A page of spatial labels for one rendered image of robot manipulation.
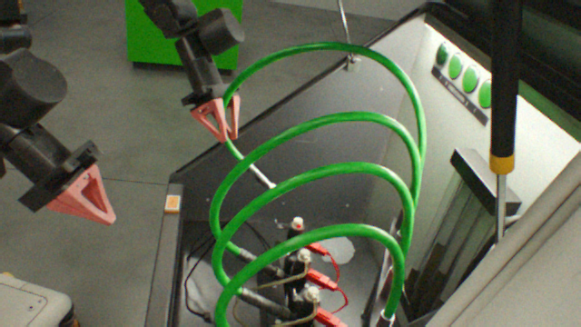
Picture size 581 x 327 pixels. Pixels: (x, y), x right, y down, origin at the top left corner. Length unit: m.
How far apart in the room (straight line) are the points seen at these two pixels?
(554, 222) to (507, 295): 0.06
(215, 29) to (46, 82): 0.34
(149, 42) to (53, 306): 2.74
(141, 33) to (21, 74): 3.52
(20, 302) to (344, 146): 1.24
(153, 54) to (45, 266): 2.32
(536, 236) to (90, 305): 1.91
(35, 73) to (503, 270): 0.50
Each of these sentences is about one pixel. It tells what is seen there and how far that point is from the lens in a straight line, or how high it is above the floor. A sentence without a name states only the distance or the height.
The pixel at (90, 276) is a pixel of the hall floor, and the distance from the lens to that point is 2.22.
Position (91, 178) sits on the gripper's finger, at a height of 1.26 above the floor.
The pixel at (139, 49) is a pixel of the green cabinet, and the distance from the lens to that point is 4.10.
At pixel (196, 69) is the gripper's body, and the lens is 0.82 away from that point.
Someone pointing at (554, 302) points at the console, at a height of 1.41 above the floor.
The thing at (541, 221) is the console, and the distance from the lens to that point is 0.38.
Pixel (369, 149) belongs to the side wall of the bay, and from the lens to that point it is 1.12.
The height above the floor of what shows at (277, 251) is 1.28.
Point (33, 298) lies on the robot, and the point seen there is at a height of 0.28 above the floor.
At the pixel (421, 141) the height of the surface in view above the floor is 1.29.
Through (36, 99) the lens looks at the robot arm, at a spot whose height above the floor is 1.39.
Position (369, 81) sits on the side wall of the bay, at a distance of 1.03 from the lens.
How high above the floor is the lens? 1.62
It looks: 33 degrees down
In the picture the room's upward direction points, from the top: 11 degrees clockwise
